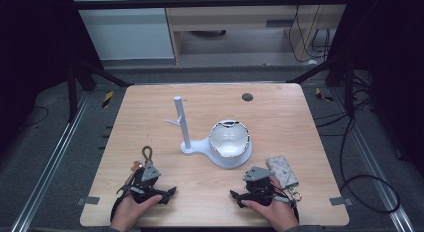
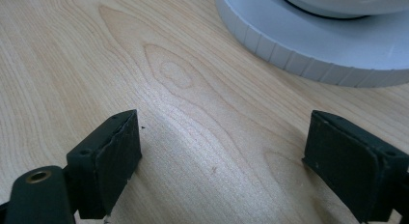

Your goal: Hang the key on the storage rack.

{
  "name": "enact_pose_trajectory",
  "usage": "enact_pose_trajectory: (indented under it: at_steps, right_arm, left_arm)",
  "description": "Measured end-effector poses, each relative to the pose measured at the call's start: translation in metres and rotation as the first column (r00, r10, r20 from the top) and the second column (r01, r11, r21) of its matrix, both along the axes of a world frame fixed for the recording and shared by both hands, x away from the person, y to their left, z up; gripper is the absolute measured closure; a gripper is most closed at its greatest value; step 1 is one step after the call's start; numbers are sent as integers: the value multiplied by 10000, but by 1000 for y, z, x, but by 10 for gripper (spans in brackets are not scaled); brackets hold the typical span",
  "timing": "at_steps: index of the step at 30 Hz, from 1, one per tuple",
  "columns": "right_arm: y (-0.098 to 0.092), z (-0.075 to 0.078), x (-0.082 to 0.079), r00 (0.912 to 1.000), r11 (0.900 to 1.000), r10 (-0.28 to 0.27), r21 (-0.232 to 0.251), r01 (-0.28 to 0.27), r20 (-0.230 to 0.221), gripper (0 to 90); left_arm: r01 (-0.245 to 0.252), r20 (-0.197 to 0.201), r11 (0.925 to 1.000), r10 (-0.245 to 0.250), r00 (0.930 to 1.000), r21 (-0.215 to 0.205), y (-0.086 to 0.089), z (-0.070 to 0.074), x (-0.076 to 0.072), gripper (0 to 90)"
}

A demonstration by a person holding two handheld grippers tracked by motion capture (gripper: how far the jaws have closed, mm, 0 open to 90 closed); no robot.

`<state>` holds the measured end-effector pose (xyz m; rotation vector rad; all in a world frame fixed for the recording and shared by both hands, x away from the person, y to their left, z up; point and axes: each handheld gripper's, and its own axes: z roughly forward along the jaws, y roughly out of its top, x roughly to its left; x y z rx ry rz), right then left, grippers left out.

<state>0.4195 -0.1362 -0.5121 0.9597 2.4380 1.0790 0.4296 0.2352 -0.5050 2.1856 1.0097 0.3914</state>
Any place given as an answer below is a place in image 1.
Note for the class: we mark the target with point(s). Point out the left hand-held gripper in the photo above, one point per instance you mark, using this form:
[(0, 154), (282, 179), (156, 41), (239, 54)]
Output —
[(145, 189)]

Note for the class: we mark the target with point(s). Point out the white quilted key pouch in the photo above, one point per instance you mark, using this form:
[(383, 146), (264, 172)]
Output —
[(281, 170)]

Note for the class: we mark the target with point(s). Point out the white cabinet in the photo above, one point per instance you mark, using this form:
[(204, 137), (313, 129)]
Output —
[(126, 35)]

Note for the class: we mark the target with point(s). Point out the black horizontal frame bar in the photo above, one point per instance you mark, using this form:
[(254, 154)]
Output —
[(200, 3)]

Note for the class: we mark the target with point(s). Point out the yellow black tape strip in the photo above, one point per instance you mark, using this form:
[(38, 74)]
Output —
[(322, 95), (107, 99)]

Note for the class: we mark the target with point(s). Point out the white bowl with silver rim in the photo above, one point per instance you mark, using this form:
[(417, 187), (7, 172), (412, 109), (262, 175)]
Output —
[(230, 142)]

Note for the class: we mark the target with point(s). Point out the black frame stand leg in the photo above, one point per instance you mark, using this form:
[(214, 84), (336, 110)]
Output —
[(348, 92), (71, 92)]

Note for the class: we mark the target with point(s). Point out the wooden desk cabinet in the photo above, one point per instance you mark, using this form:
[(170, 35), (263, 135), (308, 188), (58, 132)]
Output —
[(233, 18)]

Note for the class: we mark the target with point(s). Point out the aluminium floor rail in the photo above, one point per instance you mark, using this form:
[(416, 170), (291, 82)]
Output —
[(50, 158), (376, 172)]

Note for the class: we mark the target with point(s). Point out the white key holder stand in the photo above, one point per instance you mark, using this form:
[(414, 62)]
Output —
[(200, 147)]

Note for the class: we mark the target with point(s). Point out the person's left hand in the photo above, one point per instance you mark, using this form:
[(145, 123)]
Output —
[(131, 212)]

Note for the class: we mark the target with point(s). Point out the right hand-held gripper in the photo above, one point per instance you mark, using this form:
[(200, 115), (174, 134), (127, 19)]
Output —
[(258, 188)]

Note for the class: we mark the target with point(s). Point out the person's right hand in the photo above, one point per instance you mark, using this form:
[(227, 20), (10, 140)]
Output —
[(278, 213)]

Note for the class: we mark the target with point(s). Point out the black curtain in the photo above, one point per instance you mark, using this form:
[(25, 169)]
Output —
[(390, 75), (33, 58)]

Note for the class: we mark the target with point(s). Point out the grey table bracket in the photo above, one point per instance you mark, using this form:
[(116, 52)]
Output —
[(88, 200), (340, 201)]

